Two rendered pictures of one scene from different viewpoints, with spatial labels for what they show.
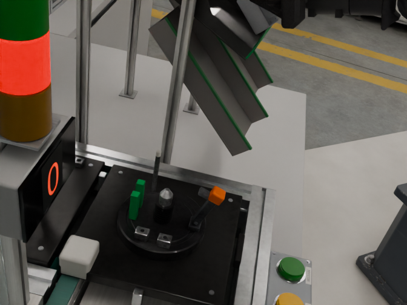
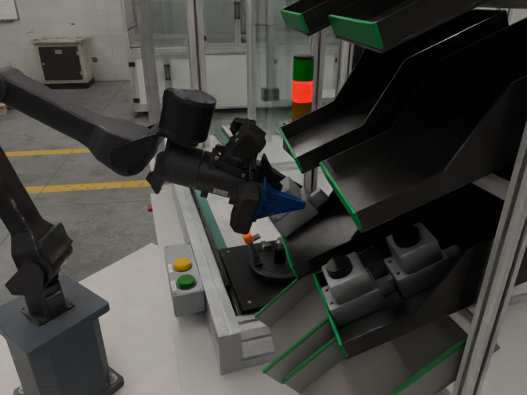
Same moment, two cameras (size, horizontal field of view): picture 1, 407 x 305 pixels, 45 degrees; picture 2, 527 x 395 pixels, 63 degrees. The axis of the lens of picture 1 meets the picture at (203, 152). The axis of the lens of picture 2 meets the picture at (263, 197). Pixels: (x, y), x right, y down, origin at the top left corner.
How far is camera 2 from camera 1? 1.34 m
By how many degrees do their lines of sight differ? 114
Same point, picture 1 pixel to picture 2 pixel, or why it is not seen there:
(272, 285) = (195, 272)
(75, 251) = not seen: hidden behind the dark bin
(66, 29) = not seen: outside the picture
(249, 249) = (218, 284)
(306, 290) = (173, 277)
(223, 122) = (288, 297)
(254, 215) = (227, 306)
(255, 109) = (280, 365)
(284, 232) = (198, 379)
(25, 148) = not seen: hidden behind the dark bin
